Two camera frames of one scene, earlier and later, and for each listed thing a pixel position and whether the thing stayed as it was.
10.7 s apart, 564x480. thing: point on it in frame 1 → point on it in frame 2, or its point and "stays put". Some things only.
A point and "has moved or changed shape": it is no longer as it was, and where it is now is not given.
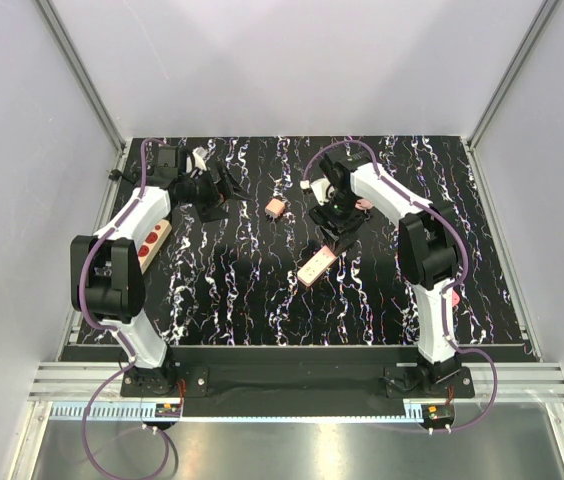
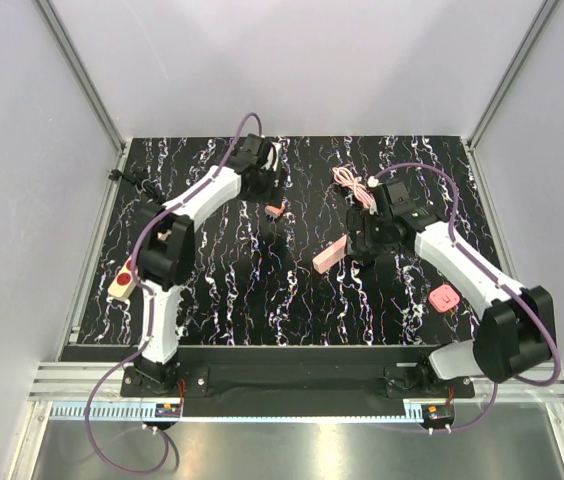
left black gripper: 210,210 → 272,195
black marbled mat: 262,274 stays put
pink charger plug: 275,207 stays put
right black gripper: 321,215 → 359,219
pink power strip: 313,269 has moved or changed shape
